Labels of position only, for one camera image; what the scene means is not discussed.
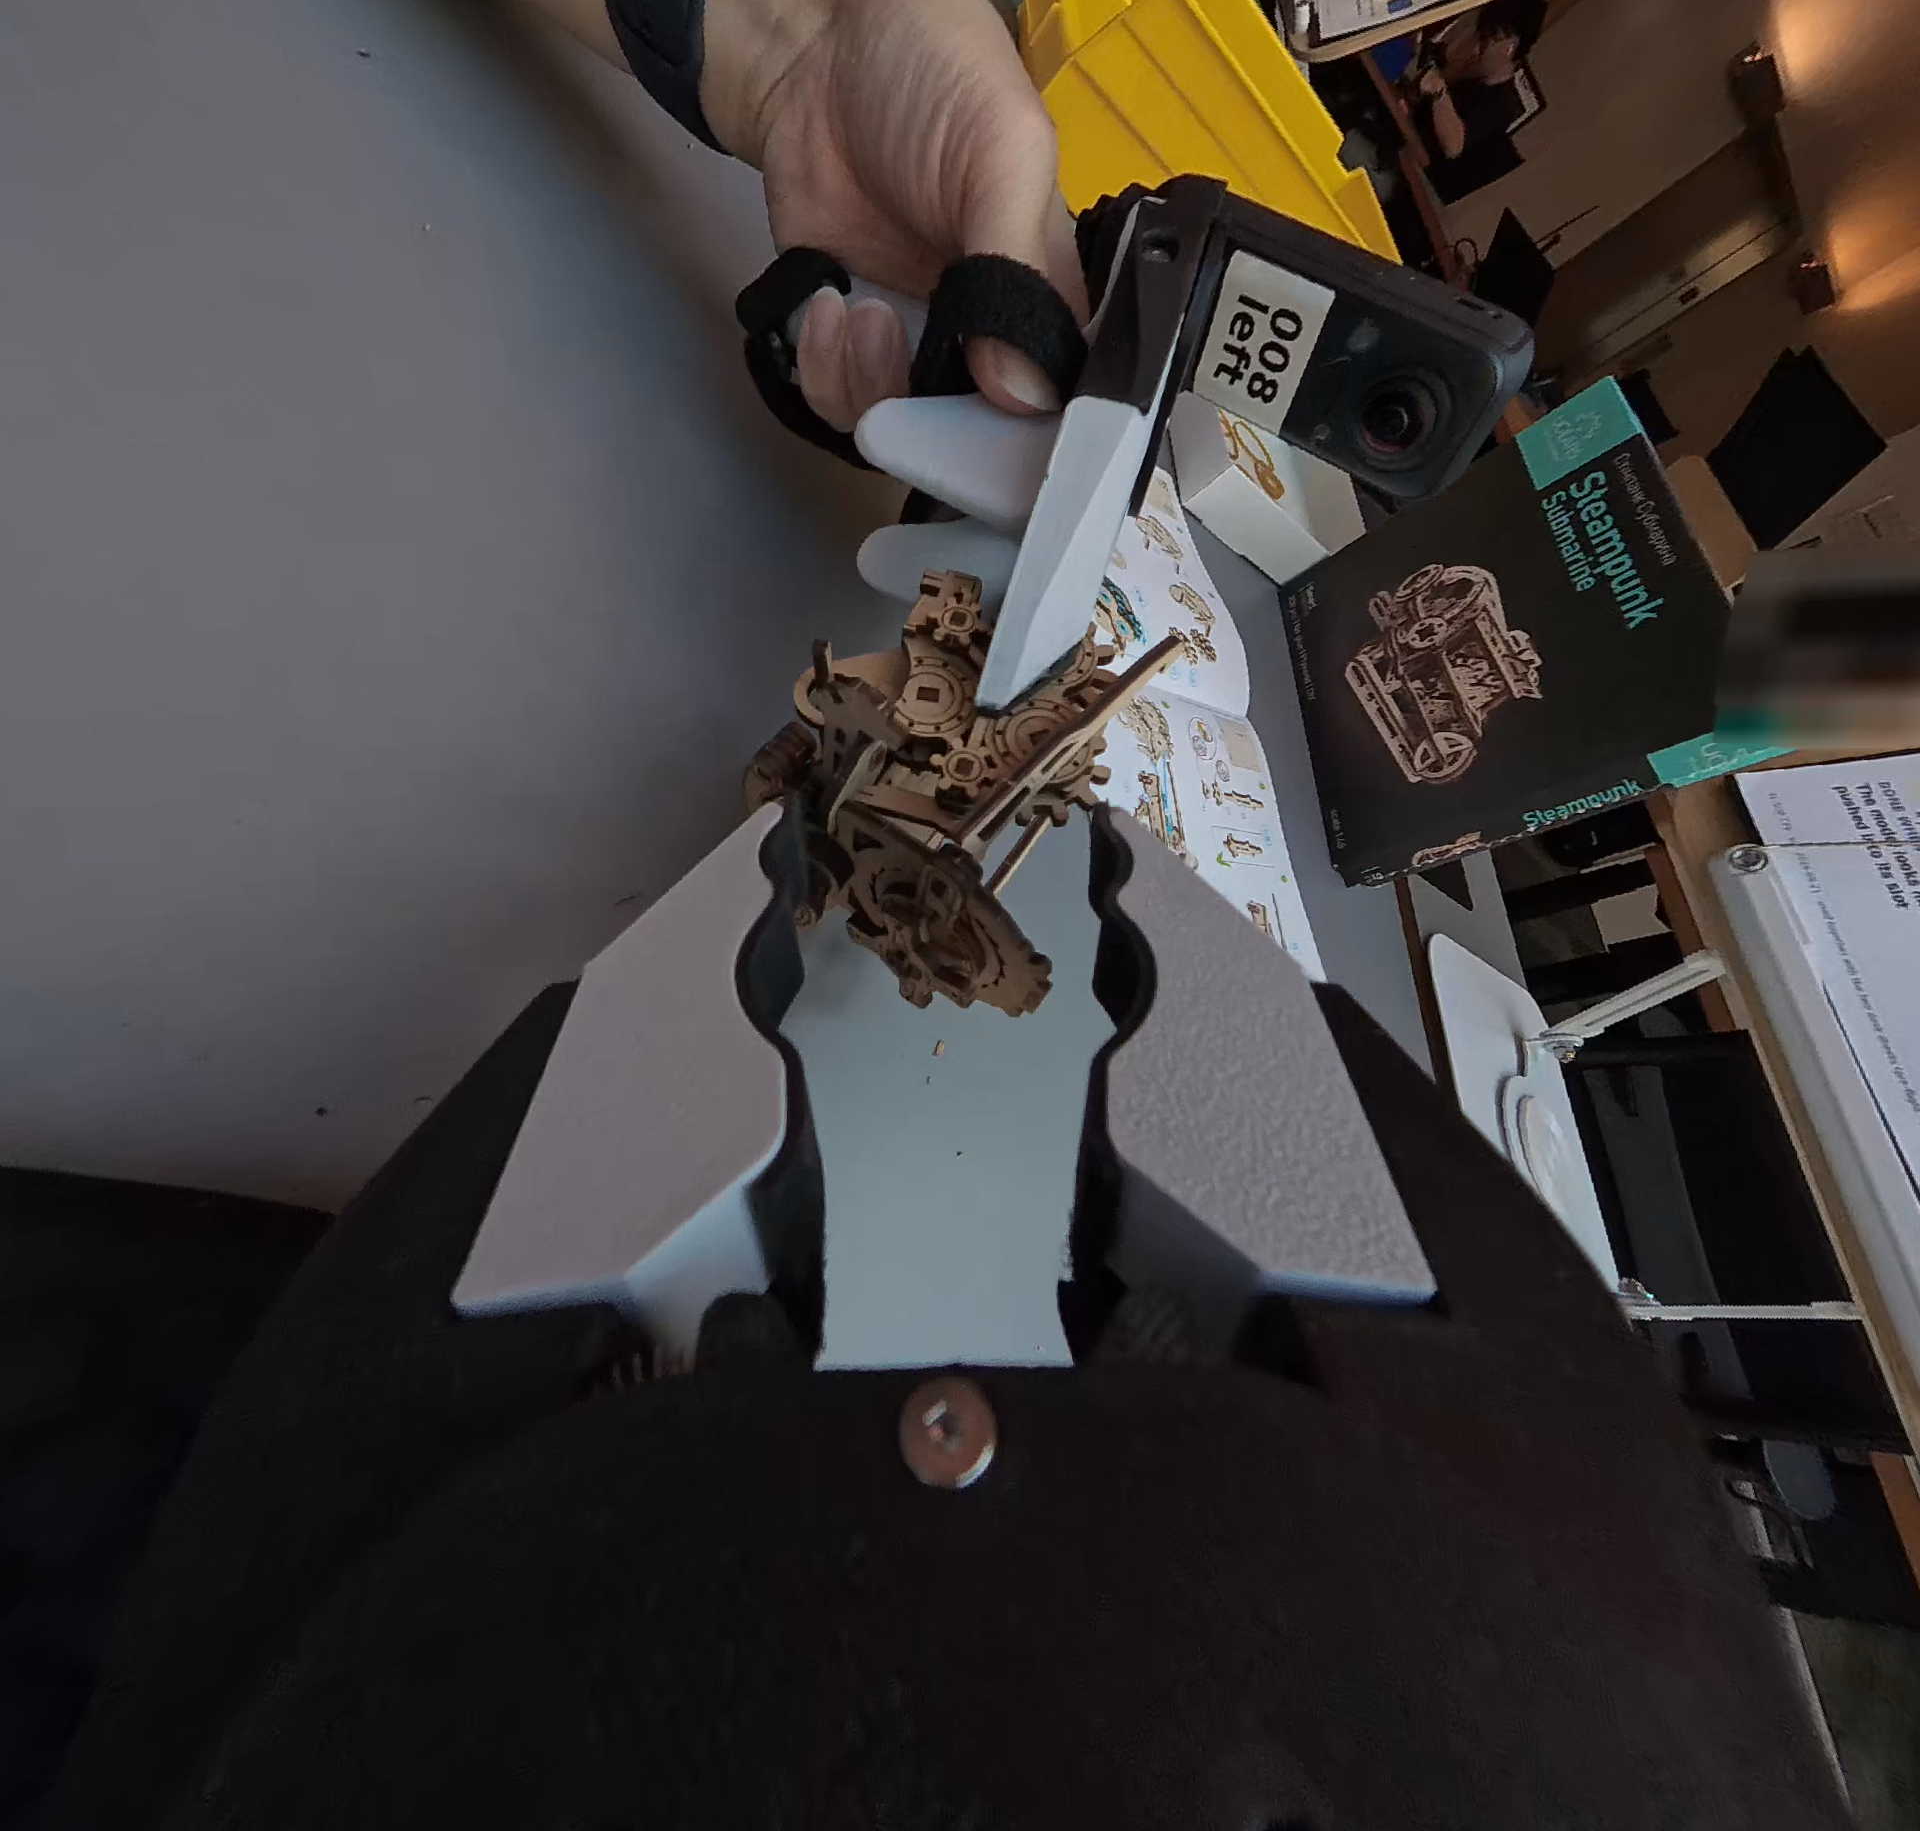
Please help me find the white stand rod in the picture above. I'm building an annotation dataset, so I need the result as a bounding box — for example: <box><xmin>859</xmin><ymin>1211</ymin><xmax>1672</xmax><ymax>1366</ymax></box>
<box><xmin>1627</xmin><ymin>1297</ymin><xmax>1870</xmax><ymax>1329</ymax></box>
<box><xmin>1552</xmin><ymin>951</ymin><xmax>1728</xmax><ymax>1059</ymax></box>

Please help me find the black wristband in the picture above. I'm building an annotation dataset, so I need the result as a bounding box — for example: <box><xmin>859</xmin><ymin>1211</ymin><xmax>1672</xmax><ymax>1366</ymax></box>
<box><xmin>607</xmin><ymin>0</ymin><xmax>740</xmax><ymax>157</ymax></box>

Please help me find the light wooden bracket part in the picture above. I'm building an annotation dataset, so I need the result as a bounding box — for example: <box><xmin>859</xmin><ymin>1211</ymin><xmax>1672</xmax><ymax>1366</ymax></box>
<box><xmin>982</xmin><ymin>629</ymin><xmax>1188</xmax><ymax>884</ymax></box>

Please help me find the black model kit box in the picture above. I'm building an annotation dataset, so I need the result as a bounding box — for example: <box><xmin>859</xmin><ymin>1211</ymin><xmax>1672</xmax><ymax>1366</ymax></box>
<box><xmin>1280</xmin><ymin>373</ymin><xmax>1795</xmax><ymax>892</ymax></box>

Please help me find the white stand base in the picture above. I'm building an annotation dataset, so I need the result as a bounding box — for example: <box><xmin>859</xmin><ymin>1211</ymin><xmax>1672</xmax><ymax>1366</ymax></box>
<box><xmin>1425</xmin><ymin>929</ymin><xmax>1628</xmax><ymax>1298</ymax></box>

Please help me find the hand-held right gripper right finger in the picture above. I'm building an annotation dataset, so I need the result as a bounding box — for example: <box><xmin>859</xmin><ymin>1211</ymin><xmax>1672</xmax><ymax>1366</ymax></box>
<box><xmin>1066</xmin><ymin>803</ymin><xmax>1442</xmax><ymax>1358</ymax></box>

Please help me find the wooden gear model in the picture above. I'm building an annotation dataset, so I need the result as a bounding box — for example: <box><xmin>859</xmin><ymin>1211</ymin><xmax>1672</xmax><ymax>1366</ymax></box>
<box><xmin>747</xmin><ymin>568</ymin><xmax>1120</xmax><ymax>1021</ymax></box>

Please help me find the person's left hand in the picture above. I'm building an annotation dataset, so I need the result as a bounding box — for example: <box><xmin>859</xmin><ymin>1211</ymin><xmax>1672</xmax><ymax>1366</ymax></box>
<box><xmin>719</xmin><ymin>0</ymin><xmax>1095</xmax><ymax>426</ymax></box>

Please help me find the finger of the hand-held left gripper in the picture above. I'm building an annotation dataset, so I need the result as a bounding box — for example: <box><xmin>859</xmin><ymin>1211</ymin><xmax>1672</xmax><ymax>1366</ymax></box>
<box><xmin>975</xmin><ymin>270</ymin><xmax>1193</xmax><ymax>711</ymax></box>

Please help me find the yellow plastic bin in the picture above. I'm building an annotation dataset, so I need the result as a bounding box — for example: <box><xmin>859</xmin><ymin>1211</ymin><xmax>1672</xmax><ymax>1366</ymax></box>
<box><xmin>1020</xmin><ymin>0</ymin><xmax>1403</xmax><ymax>266</ymax></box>

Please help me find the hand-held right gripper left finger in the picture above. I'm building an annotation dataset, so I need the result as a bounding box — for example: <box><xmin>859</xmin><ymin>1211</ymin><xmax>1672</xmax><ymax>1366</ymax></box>
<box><xmin>451</xmin><ymin>795</ymin><xmax>829</xmax><ymax>1358</ymax></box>

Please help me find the white instruction booklet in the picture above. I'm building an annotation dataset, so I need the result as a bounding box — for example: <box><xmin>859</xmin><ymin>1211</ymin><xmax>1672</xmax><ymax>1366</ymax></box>
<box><xmin>1095</xmin><ymin>470</ymin><xmax>1330</xmax><ymax>983</ymax></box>

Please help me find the small white carton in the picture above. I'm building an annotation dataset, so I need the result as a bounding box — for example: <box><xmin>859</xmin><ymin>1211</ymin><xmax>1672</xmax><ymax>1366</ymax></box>
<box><xmin>1170</xmin><ymin>393</ymin><xmax>1369</xmax><ymax>586</ymax></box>

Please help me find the white sheet holder panel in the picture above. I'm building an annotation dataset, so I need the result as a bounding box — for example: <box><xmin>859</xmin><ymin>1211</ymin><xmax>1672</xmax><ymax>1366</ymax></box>
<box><xmin>1711</xmin><ymin>841</ymin><xmax>1920</xmax><ymax>1413</ymax></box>

